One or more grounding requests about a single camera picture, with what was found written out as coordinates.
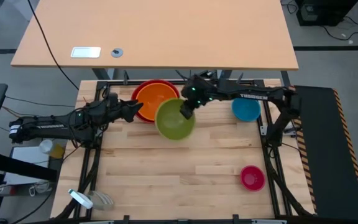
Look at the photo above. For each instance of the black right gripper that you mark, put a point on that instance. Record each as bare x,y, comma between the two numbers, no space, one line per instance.
194,93

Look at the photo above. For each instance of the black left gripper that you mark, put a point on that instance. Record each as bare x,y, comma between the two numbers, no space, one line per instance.
121,110

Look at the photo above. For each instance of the green bowl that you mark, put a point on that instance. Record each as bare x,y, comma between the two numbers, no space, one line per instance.
172,121

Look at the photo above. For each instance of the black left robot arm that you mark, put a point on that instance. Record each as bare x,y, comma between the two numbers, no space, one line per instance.
42,126

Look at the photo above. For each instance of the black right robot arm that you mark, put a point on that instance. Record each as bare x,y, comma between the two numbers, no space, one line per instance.
250,96

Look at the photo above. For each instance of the red large bowl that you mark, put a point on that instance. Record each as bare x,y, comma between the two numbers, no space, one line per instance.
141,90

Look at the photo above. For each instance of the orange bowl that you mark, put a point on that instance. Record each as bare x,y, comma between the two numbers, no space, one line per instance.
153,99

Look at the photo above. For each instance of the blue bowl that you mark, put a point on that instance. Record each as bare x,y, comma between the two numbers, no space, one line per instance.
245,109

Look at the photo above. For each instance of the grey desk grommet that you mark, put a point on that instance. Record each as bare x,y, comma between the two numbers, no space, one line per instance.
117,52

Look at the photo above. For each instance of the white rectangular device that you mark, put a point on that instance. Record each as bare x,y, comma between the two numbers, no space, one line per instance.
85,52

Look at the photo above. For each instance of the light wooden desk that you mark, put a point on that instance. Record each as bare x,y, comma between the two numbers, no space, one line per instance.
154,31

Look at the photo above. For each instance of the pink small bowl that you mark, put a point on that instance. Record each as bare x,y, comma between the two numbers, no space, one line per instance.
252,178

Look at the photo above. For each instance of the clear plastic cup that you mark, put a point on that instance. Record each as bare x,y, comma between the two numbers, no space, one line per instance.
46,146

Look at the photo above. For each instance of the white box under table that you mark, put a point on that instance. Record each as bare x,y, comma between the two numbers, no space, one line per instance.
26,165

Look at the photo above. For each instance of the black mat with hazard stripes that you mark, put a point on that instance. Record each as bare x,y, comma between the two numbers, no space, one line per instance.
331,149

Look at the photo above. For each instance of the black computer tower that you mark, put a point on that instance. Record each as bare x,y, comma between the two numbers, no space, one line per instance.
323,12

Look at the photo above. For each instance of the black aluminium table frame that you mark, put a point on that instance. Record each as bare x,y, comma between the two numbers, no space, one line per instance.
272,174

